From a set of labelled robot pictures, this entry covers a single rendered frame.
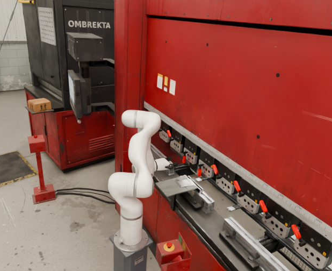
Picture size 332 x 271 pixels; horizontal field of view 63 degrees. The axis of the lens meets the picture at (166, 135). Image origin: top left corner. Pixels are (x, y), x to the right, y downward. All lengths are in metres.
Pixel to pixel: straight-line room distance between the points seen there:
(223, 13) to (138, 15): 1.01
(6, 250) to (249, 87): 2.66
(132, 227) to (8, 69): 7.29
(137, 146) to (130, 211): 0.33
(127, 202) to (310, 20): 1.16
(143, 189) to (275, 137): 0.69
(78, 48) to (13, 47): 5.93
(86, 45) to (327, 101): 1.91
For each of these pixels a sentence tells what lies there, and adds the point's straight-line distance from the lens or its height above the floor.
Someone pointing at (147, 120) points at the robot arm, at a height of 1.62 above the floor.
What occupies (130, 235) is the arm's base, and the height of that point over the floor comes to 1.08.
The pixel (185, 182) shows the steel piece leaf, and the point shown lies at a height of 1.00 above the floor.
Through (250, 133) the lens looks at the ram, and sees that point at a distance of 1.54.
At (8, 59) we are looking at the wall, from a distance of 8.39.
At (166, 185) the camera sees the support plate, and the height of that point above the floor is 1.00.
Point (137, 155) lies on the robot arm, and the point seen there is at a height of 1.49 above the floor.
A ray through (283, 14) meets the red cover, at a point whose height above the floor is 2.21.
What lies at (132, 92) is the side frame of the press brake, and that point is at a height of 1.50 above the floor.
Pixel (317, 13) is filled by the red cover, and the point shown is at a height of 2.21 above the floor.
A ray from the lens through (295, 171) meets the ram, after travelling 1.40.
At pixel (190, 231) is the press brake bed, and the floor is 0.75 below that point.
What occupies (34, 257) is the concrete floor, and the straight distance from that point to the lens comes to 3.06.
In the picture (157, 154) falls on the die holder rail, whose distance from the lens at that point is 2.56.
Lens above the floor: 2.16
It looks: 24 degrees down
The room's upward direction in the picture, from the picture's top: 5 degrees clockwise
